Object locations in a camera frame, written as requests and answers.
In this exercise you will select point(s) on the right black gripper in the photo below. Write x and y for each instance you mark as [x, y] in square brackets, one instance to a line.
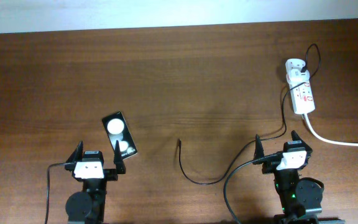
[270, 166]

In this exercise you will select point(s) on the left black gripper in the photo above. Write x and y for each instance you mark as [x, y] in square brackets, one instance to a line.
[112, 173]

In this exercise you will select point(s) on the black smartphone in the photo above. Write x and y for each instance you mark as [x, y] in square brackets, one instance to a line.
[119, 135]

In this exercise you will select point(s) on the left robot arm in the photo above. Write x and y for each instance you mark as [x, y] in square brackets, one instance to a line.
[87, 205]

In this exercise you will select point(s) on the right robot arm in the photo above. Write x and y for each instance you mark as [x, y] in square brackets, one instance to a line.
[300, 197]

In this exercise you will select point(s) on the white USB charger plug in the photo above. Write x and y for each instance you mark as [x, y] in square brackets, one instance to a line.
[295, 76]

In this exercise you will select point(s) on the white power strip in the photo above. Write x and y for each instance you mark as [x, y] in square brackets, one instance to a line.
[301, 93]

